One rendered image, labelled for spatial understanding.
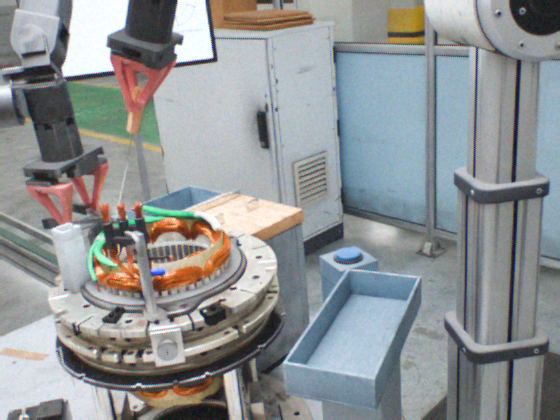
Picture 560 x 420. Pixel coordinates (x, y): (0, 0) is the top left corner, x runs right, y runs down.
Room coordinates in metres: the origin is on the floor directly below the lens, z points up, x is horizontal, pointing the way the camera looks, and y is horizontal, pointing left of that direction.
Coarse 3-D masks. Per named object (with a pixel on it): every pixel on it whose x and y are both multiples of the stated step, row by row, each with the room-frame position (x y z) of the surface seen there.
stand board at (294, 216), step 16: (224, 208) 1.16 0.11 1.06; (240, 208) 1.15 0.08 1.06; (256, 208) 1.14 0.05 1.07; (272, 208) 1.13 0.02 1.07; (288, 208) 1.13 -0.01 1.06; (224, 224) 1.08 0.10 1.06; (240, 224) 1.07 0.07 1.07; (256, 224) 1.06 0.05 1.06; (272, 224) 1.06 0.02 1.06; (288, 224) 1.09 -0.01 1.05
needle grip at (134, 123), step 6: (138, 90) 0.82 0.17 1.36; (132, 96) 0.83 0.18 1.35; (138, 96) 0.82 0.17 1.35; (132, 114) 0.83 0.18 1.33; (138, 114) 0.83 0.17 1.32; (132, 120) 0.83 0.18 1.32; (138, 120) 0.83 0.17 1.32; (132, 126) 0.83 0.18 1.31; (138, 126) 0.83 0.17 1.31; (132, 132) 0.83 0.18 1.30
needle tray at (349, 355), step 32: (352, 288) 0.85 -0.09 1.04; (384, 288) 0.83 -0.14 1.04; (416, 288) 0.78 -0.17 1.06; (320, 320) 0.74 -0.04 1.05; (352, 320) 0.78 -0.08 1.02; (384, 320) 0.77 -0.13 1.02; (320, 352) 0.71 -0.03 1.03; (352, 352) 0.70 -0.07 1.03; (384, 352) 0.63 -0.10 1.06; (288, 384) 0.63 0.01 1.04; (320, 384) 0.61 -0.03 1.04; (352, 384) 0.60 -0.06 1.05; (384, 384) 0.62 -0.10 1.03; (352, 416) 0.68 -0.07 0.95; (384, 416) 0.67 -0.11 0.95
